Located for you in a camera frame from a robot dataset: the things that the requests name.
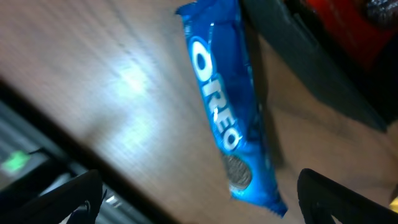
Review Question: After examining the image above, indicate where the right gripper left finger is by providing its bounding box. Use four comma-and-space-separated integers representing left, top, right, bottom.
1, 170, 103, 224

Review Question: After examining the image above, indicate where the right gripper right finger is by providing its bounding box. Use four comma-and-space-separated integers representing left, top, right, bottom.
297, 168, 397, 224

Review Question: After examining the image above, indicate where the red Hacks candy bag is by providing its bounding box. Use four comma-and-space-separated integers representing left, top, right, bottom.
305, 0, 397, 70

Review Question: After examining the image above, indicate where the blue Oreo cookie pack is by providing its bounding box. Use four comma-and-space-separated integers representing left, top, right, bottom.
175, 0, 288, 217

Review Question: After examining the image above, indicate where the yellow wrapped snack packet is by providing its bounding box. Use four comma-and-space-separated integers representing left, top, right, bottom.
389, 197, 398, 213

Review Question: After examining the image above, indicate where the dark green open box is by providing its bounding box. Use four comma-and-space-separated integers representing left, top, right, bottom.
241, 0, 397, 132

